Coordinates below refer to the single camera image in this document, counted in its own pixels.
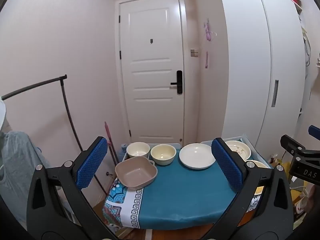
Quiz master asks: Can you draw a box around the black clothes rack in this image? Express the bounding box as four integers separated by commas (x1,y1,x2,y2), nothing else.
1,74,111,196

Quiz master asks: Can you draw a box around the white wardrobe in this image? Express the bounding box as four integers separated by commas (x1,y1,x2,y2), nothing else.
216,0,311,151

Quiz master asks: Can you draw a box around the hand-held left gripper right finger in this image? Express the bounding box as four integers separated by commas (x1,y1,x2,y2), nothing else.
204,137,294,240

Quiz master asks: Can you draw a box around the plain white plate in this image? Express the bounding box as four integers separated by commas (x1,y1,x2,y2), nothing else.
179,143,216,170

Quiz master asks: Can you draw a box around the duck print plate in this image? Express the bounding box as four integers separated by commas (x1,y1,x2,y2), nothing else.
224,140,252,161

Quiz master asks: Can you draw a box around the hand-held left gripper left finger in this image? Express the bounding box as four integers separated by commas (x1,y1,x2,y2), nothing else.
26,136,118,240

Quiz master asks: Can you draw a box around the cream rimmed plate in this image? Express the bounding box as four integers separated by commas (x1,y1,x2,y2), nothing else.
246,159,269,169

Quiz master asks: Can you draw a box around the black door lock handle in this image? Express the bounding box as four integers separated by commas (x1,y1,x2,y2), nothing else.
170,70,183,95

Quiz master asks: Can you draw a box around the white panel door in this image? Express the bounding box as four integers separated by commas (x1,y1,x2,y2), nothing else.
118,0,186,147

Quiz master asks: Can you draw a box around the cream round bowl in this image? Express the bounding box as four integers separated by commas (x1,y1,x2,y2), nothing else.
150,144,177,167

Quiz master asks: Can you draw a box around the pink square bowl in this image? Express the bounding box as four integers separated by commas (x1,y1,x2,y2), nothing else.
115,157,158,190

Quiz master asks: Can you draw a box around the grey garment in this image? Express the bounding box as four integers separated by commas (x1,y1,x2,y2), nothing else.
0,129,53,222

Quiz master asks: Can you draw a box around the white round bowl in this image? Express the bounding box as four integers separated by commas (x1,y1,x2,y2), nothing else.
126,142,151,159

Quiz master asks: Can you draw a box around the white garment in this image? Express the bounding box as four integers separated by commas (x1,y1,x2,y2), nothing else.
0,99,7,131

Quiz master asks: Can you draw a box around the teal patterned tablecloth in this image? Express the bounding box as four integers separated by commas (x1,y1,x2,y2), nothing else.
103,145,273,230

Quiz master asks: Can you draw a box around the purple hanging ornament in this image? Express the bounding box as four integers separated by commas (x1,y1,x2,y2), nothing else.
203,18,217,42

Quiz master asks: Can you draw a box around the pink mop handle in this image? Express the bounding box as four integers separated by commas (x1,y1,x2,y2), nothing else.
104,121,120,166

